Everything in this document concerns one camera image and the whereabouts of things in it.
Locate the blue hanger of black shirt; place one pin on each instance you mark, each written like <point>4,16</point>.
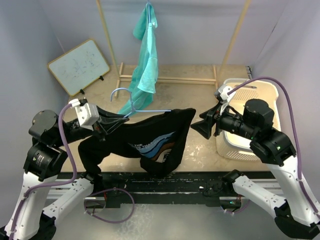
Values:
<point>133,110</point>

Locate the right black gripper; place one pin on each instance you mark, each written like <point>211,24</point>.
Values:
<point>204,126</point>

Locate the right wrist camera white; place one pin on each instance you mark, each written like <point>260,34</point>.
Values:
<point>224,95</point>

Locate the wooden clothes rack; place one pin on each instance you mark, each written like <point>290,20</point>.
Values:
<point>177,80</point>

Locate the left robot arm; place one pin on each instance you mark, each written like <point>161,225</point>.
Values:
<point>51,186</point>

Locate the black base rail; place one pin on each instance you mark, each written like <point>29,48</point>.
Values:
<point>207,188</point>

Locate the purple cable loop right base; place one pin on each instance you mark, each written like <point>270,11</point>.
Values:
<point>235,206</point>

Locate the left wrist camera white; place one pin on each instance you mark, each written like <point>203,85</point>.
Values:
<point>87,113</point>

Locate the small whiteboard wooden frame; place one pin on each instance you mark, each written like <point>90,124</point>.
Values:
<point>76,69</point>

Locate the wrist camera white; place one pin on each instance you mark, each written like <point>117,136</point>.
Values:
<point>87,113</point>
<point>224,95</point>

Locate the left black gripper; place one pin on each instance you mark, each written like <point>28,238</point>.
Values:
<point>106,125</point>

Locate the black t shirt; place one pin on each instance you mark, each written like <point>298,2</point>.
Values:
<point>158,142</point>

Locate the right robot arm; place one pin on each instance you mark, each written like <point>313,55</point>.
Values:
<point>292,212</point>

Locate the teal t shirt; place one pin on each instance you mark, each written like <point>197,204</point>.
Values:
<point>145,75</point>

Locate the blue hanger of teal shirt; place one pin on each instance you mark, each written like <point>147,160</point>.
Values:
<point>151,16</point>

